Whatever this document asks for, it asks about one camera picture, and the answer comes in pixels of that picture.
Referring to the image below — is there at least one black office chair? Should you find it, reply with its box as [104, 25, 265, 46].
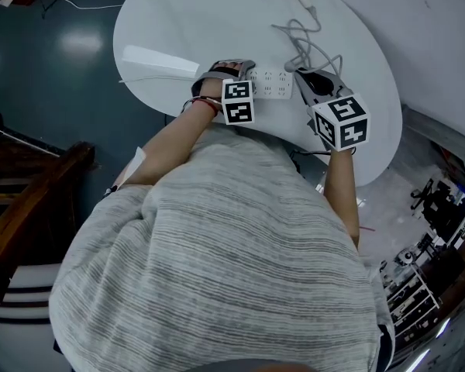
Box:
[409, 176, 465, 233]

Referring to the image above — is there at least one person's right forearm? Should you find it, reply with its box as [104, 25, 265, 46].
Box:
[322, 147, 362, 250]

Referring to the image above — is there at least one white metal storage rack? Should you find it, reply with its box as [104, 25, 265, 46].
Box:
[379, 260, 443, 339]

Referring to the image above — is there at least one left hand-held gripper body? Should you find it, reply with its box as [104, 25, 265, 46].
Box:
[190, 57, 257, 126]

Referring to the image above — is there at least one grey striped shirt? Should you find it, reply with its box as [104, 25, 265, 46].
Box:
[48, 124, 394, 372]

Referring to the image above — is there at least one red wrist bracelet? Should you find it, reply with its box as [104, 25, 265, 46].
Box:
[184, 95, 222, 114]

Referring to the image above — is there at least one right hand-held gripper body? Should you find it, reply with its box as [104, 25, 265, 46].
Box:
[293, 67, 372, 153]

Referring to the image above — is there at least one wooden chair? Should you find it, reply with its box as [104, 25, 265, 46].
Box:
[0, 101, 98, 304]

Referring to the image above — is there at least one grey cable with plug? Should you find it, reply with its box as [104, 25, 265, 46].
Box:
[270, 4, 344, 78]

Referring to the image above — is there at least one white power strip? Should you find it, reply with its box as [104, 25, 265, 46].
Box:
[247, 66, 296, 101]

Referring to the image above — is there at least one person's left hand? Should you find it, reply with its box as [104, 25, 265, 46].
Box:
[212, 61, 243, 73]

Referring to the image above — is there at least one person's left forearm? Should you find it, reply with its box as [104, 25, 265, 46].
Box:
[115, 81, 224, 193]

